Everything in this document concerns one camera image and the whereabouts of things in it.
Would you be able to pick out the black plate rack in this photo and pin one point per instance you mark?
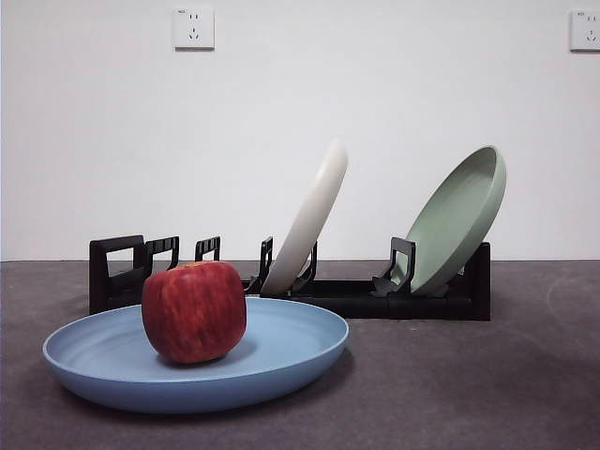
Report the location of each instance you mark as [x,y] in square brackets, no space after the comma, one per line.
[422,307]

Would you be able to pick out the white plate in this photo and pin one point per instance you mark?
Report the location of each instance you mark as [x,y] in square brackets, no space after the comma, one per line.
[309,215]

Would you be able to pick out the white wall socket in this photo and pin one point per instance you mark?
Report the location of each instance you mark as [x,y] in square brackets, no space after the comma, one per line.
[194,29]
[586,30]

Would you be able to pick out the pale green plate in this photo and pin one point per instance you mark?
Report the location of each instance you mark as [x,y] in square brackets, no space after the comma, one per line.
[450,225]

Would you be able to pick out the red yellow apple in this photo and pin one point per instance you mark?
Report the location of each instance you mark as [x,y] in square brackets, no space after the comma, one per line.
[192,314]

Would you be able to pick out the blue plate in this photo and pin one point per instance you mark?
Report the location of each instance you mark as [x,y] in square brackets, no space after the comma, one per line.
[94,361]

